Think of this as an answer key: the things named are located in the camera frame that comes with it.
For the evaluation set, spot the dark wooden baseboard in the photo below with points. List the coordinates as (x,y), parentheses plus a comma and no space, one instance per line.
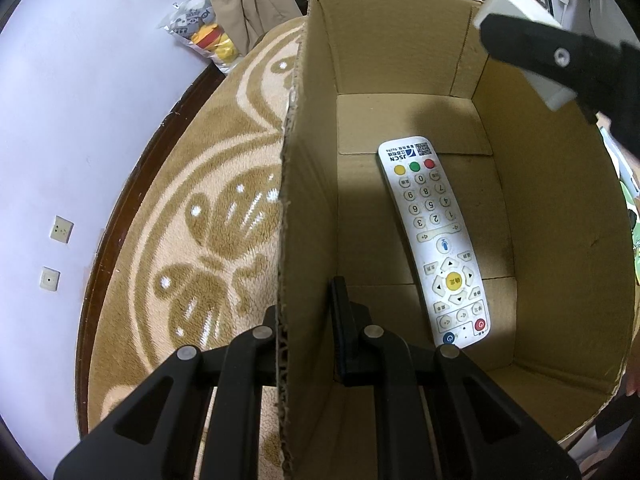
(135,185)

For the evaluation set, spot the brown cardboard box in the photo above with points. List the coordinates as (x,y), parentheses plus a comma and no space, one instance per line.
(545,240)

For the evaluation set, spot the white remote control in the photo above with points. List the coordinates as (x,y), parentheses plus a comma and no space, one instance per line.
(437,240)

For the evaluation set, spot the white square plastic box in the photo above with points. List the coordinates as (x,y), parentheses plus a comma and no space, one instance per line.
(510,2)

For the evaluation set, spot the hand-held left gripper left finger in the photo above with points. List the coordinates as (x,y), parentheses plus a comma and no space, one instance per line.
(265,355)

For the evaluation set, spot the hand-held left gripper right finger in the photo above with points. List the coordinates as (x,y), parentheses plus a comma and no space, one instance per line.
(340,330)

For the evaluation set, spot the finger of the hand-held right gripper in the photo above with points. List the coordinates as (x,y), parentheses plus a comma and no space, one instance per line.
(530,47)

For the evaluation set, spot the bag of plush toys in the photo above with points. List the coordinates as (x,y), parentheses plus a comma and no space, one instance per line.
(205,30)

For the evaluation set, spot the beige patterned rug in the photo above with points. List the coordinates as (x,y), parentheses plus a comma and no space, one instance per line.
(200,160)

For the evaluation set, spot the white wall socket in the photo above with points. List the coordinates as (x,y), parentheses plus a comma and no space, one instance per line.
(61,229)
(49,279)

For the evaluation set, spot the beige coat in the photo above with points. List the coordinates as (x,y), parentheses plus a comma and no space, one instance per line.
(250,0)

